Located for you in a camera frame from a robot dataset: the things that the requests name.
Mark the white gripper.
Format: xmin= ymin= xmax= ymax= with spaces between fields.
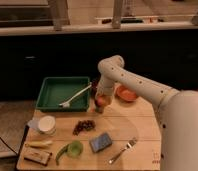
xmin=96 ymin=84 xmax=114 ymax=102

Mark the red apple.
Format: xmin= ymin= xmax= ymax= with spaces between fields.
xmin=97 ymin=96 xmax=109 ymax=106

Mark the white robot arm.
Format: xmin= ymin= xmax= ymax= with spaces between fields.
xmin=97 ymin=55 xmax=198 ymax=171

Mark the small metal cup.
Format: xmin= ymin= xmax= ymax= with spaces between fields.
xmin=95 ymin=105 xmax=104 ymax=114

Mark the dark red bowl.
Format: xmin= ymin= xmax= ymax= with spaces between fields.
xmin=91 ymin=78 xmax=99 ymax=97

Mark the orange bowl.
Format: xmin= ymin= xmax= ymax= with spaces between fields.
xmin=116 ymin=85 xmax=138 ymax=102

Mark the bunch of dark grapes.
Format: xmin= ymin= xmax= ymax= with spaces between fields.
xmin=73 ymin=120 xmax=96 ymax=135

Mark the green plastic tray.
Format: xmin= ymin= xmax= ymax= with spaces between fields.
xmin=36 ymin=76 xmax=90 ymax=112

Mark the blue sponge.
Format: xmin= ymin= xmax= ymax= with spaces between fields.
xmin=89 ymin=133 xmax=112 ymax=153

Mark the metal fork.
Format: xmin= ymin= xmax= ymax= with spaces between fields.
xmin=108 ymin=138 xmax=138 ymax=164

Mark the white round container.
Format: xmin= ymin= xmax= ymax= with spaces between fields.
xmin=38 ymin=116 xmax=56 ymax=135

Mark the yellow corn cob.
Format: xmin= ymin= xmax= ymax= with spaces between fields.
xmin=25 ymin=141 xmax=53 ymax=148

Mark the brown wooden block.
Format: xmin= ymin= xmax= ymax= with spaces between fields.
xmin=24 ymin=148 xmax=52 ymax=166

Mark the black cable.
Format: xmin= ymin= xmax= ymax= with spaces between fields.
xmin=0 ymin=126 xmax=19 ymax=156

